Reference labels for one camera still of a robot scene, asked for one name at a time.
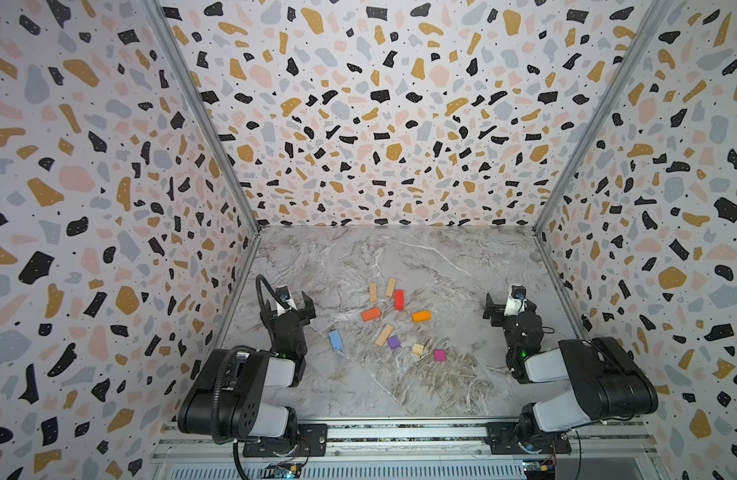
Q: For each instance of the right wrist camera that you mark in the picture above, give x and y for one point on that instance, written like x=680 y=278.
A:
x=517 y=300

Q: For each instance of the yellow-orange block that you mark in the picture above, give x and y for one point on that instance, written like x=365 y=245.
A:
x=421 y=316

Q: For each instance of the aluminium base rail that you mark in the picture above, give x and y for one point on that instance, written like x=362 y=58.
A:
x=415 y=448

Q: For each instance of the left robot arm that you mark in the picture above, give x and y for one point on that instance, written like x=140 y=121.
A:
x=225 y=402

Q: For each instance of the red block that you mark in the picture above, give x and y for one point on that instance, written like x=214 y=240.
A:
x=399 y=300

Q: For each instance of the light blue block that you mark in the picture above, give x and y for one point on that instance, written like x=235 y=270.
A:
x=336 y=340

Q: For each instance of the orange-red block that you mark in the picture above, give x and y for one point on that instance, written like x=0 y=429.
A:
x=371 y=314

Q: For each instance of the purple cube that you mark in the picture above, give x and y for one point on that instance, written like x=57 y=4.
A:
x=394 y=342

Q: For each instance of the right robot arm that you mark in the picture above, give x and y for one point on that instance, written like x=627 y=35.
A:
x=605 y=383

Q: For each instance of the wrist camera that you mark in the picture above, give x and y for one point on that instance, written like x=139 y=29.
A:
x=517 y=300
x=285 y=301

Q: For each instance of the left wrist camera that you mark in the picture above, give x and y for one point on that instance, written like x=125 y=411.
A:
x=285 y=301

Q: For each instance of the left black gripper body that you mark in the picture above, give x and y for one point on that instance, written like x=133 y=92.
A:
x=293 y=312

